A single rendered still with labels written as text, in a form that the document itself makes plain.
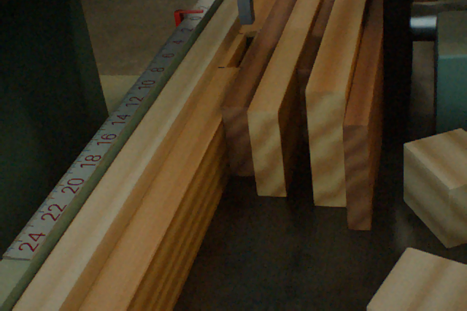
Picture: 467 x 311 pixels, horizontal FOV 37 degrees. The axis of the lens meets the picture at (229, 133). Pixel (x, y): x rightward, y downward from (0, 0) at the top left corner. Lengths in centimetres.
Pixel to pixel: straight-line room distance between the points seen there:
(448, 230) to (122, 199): 15
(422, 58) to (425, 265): 27
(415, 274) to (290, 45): 20
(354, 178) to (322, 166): 3
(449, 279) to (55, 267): 15
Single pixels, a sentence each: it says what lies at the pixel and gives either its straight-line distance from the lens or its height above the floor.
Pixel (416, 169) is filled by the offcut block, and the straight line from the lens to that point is 36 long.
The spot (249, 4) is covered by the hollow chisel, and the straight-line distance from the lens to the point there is 48.
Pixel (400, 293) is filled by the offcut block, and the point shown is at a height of 94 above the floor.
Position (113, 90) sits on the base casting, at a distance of 77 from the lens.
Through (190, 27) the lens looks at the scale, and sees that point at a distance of 48.
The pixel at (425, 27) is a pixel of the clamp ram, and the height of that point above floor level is 95.
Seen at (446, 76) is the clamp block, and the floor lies 95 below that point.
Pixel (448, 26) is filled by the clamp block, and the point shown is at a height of 96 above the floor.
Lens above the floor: 113
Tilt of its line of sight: 30 degrees down
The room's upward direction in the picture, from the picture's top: 8 degrees counter-clockwise
